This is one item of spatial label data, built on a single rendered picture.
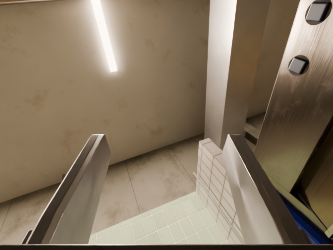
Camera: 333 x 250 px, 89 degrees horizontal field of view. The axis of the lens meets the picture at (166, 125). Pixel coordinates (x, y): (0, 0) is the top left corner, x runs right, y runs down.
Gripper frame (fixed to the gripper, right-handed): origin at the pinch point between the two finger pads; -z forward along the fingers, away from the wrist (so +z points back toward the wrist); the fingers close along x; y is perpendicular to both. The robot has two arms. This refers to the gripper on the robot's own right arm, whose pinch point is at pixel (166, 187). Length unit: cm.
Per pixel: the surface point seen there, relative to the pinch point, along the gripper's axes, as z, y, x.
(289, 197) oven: -32, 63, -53
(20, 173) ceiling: -193, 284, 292
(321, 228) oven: -19, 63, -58
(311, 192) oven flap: -29, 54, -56
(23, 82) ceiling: -244, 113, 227
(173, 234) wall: -46, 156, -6
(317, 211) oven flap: -23, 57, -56
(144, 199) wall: -156, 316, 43
